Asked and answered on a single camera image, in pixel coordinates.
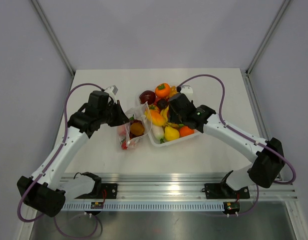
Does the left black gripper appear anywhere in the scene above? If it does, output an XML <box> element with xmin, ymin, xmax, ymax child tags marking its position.
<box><xmin>99</xmin><ymin>100</ymin><xmax>130</xmax><ymax>128</ymax></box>

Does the purple grape bunch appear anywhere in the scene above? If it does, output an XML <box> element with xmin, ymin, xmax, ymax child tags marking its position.
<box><xmin>130</xmin><ymin>119</ymin><xmax>142</xmax><ymax>125</ymax></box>

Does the brown kiwi fruit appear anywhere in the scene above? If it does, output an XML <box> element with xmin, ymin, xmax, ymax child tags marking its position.
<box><xmin>130</xmin><ymin>123</ymin><xmax>145</xmax><ymax>137</ymax></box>

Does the clear zip top bag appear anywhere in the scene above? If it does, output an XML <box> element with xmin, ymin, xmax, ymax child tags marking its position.
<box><xmin>117</xmin><ymin>103</ymin><xmax>152</xmax><ymax>150</ymax></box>

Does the yellow lemon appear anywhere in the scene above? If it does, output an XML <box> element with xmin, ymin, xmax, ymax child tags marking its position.
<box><xmin>164</xmin><ymin>126</ymin><xmax>180</xmax><ymax>142</ymax></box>

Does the white plastic food tray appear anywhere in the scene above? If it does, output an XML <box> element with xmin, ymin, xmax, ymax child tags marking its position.
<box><xmin>138</xmin><ymin>83</ymin><xmax>200</xmax><ymax>147</ymax></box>

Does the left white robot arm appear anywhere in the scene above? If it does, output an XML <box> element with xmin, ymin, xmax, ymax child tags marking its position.
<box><xmin>17</xmin><ymin>85</ymin><xmax>129</xmax><ymax>220</ymax></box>

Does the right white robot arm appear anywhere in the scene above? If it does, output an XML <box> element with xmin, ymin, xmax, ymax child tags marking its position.
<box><xmin>168</xmin><ymin>93</ymin><xmax>285</xmax><ymax>199</ymax></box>

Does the yellow banana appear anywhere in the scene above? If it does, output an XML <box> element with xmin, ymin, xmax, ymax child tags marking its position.
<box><xmin>160</xmin><ymin>106</ymin><xmax>169</xmax><ymax>122</ymax></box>

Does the orange tangerine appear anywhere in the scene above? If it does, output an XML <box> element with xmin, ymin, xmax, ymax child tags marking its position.
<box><xmin>179</xmin><ymin>126</ymin><xmax>195</xmax><ymax>138</ymax></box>

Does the dark purple plum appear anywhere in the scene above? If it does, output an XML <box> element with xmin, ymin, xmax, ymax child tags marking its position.
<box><xmin>156</xmin><ymin>98</ymin><xmax>168</xmax><ymax>110</ymax></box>

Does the yellow orange bell pepper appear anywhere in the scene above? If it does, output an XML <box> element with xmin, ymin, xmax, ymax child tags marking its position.
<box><xmin>144</xmin><ymin>110</ymin><xmax>166</xmax><ymax>127</ymax></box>

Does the orange persimmon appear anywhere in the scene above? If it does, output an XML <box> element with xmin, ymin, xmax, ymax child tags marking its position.
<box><xmin>155</xmin><ymin>83</ymin><xmax>171</xmax><ymax>98</ymax></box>

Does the dark red apple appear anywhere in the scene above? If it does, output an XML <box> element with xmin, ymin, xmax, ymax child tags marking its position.
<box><xmin>139</xmin><ymin>90</ymin><xmax>156</xmax><ymax>105</ymax></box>

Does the left small circuit board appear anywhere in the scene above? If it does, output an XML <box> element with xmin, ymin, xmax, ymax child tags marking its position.
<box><xmin>91</xmin><ymin>201</ymin><xmax>104</xmax><ymax>209</ymax></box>

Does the small circuit board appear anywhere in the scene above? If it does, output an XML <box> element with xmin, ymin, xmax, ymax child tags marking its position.
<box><xmin>224</xmin><ymin>201</ymin><xmax>240</xmax><ymax>213</ymax></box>
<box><xmin>91</xmin><ymin>201</ymin><xmax>104</xmax><ymax>209</ymax></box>

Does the right small circuit board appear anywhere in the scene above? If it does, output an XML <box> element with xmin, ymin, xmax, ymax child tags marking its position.
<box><xmin>224</xmin><ymin>201</ymin><xmax>240</xmax><ymax>213</ymax></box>

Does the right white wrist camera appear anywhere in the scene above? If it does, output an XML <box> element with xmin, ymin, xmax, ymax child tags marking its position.
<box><xmin>177</xmin><ymin>85</ymin><xmax>193</xmax><ymax>98</ymax></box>

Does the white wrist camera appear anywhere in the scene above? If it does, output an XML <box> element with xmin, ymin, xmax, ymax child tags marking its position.
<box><xmin>177</xmin><ymin>85</ymin><xmax>193</xmax><ymax>98</ymax></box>
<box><xmin>104</xmin><ymin>85</ymin><xmax>118</xmax><ymax>96</ymax></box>

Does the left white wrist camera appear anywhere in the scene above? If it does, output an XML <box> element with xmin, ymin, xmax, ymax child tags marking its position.
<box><xmin>104</xmin><ymin>85</ymin><xmax>118</xmax><ymax>96</ymax></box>

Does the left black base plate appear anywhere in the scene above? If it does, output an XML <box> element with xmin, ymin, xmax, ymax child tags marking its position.
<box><xmin>76</xmin><ymin>183</ymin><xmax>118</xmax><ymax>200</ymax></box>

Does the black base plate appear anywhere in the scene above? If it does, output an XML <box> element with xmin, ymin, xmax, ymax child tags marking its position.
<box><xmin>76</xmin><ymin>183</ymin><xmax>118</xmax><ymax>200</ymax></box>
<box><xmin>201</xmin><ymin>183</ymin><xmax>250</xmax><ymax>200</ymax></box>

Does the aluminium mounting rail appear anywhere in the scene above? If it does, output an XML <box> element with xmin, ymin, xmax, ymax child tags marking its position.
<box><xmin>62</xmin><ymin>169</ymin><xmax>299</xmax><ymax>202</ymax></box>

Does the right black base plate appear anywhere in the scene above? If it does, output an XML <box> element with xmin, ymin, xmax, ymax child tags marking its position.
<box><xmin>201</xmin><ymin>183</ymin><xmax>250</xmax><ymax>200</ymax></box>

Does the left aluminium frame post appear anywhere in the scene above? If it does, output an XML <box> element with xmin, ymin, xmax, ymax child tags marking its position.
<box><xmin>29</xmin><ymin>0</ymin><xmax>75</xmax><ymax>78</ymax></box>

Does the aluminium frame post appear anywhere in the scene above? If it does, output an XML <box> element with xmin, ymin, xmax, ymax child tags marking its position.
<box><xmin>29</xmin><ymin>0</ymin><xmax>75</xmax><ymax>78</ymax></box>
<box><xmin>245</xmin><ymin>0</ymin><xmax>293</xmax><ymax>77</ymax></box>

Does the white slotted cable duct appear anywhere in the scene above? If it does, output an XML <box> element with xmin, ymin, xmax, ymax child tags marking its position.
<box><xmin>62</xmin><ymin>201</ymin><xmax>224</xmax><ymax>212</ymax></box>

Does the right aluminium frame post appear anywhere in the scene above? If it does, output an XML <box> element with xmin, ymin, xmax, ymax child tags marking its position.
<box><xmin>245</xmin><ymin>0</ymin><xmax>293</xmax><ymax>77</ymax></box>

